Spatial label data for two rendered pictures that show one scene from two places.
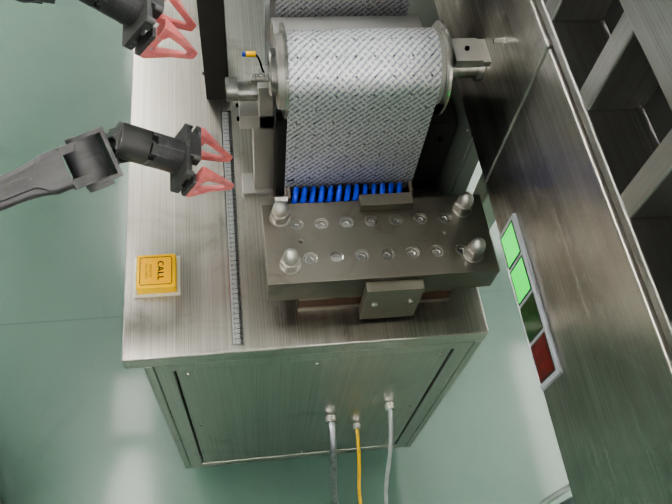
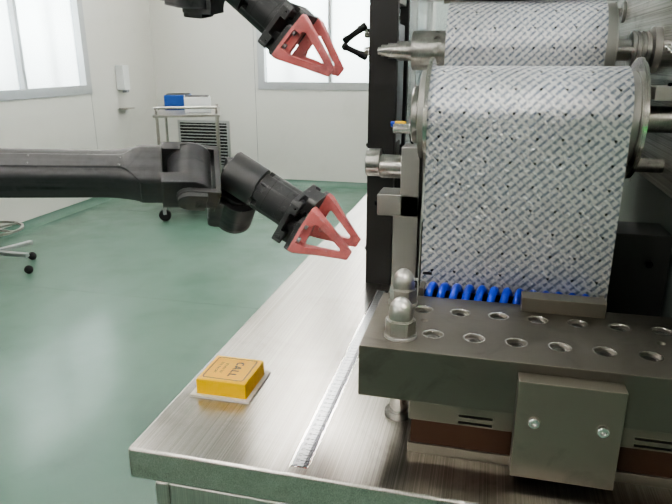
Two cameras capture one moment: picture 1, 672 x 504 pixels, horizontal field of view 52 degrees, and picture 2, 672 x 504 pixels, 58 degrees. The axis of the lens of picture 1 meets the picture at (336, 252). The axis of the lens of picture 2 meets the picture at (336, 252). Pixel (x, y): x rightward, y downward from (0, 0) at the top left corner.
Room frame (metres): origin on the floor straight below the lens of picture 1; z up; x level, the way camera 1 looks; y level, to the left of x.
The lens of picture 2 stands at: (-0.01, -0.17, 1.32)
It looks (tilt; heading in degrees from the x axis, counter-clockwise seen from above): 18 degrees down; 29
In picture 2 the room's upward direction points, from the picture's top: straight up
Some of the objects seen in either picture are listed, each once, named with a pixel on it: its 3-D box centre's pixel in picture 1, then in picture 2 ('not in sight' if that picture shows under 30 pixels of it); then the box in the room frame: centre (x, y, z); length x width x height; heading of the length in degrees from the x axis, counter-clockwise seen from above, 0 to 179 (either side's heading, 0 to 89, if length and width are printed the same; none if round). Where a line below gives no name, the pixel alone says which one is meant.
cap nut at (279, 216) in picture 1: (280, 211); (403, 285); (0.65, 0.11, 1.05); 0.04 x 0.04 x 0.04
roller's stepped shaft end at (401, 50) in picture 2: not in sight; (395, 50); (1.00, 0.28, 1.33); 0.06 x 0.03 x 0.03; 105
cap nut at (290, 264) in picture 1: (290, 258); (400, 316); (0.56, 0.07, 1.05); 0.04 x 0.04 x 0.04
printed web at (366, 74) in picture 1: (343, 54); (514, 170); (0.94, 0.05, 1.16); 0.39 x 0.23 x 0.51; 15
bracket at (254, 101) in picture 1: (255, 137); (397, 246); (0.80, 0.18, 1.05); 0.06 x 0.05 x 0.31; 105
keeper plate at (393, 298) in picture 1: (390, 300); (565, 432); (0.57, -0.11, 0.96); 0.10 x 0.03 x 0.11; 105
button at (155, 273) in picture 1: (156, 273); (231, 376); (0.57, 0.32, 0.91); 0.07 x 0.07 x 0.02; 15
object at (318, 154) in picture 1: (353, 156); (515, 236); (0.76, 0.00, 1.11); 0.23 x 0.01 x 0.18; 105
